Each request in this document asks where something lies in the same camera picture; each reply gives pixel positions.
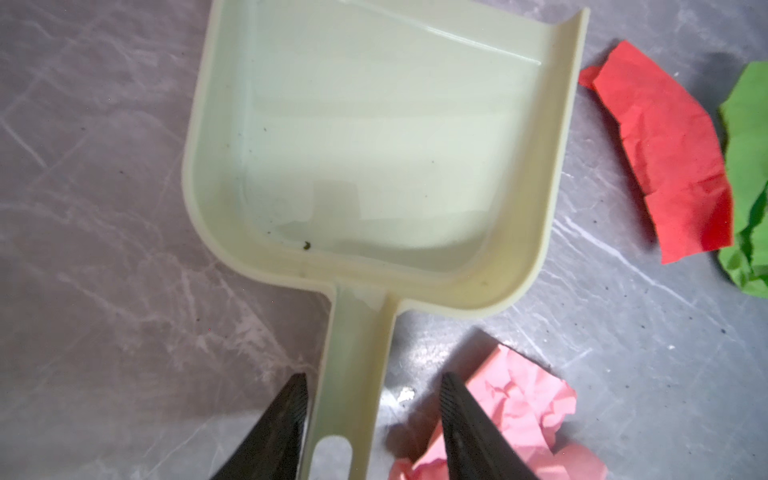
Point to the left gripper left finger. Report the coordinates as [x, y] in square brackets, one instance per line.
[272, 448]

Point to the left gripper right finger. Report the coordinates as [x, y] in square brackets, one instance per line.
[475, 448]

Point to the large pink paper scrap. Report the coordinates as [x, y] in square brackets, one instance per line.
[528, 406]

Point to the green plastic dustpan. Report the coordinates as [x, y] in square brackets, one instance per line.
[390, 155]

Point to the red paper strip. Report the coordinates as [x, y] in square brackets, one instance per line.
[673, 150]

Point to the green paper scrap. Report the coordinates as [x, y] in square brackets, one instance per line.
[744, 116]

